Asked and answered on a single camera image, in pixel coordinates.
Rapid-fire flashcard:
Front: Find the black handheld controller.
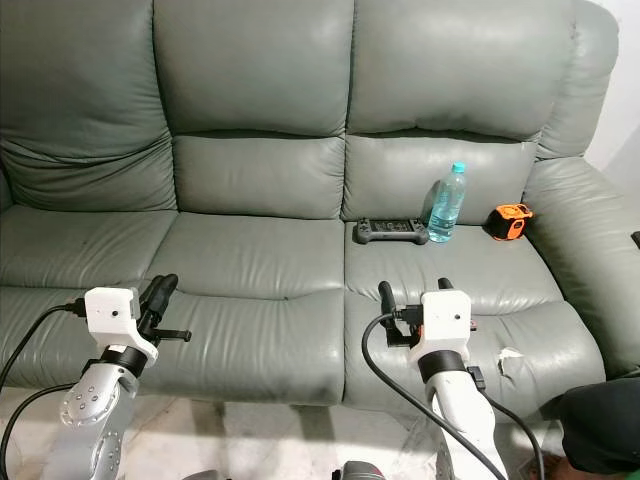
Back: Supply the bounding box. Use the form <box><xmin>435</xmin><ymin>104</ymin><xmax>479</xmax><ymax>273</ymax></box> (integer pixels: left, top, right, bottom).
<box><xmin>353</xmin><ymin>219</ymin><xmax>429</xmax><ymax>246</ymax></box>

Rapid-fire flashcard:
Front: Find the clear plastic water bottle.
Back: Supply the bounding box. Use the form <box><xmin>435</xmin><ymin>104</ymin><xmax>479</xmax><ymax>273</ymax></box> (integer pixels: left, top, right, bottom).
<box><xmin>427</xmin><ymin>162</ymin><xmax>469</xmax><ymax>244</ymax></box>

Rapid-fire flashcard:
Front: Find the orange black tape measure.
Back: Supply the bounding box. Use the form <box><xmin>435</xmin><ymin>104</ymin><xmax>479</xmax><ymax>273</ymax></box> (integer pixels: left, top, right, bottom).
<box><xmin>493</xmin><ymin>203</ymin><xmax>534</xmax><ymax>242</ymax></box>

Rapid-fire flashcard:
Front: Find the grey leather sofa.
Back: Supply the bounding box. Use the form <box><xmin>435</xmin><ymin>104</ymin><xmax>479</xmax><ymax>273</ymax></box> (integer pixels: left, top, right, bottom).
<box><xmin>0</xmin><ymin>0</ymin><xmax>640</xmax><ymax>406</ymax></box>

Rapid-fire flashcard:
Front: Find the robot right leg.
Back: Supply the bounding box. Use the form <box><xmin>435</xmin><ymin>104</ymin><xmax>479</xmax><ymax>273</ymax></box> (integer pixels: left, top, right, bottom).
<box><xmin>340</xmin><ymin>462</ymin><xmax>381</xmax><ymax>480</ymax></box>

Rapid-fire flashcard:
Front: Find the black cloth bundle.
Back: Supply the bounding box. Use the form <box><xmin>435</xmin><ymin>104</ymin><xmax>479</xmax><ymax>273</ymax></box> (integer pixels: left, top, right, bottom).
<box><xmin>550</xmin><ymin>378</ymin><xmax>640</xmax><ymax>476</ymax></box>

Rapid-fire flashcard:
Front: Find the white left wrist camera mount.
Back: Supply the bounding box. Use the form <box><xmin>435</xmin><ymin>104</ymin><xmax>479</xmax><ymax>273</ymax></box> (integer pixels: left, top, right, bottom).
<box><xmin>83</xmin><ymin>288</ymin><xmax>159</xmax><ymax>363</ymax></box>

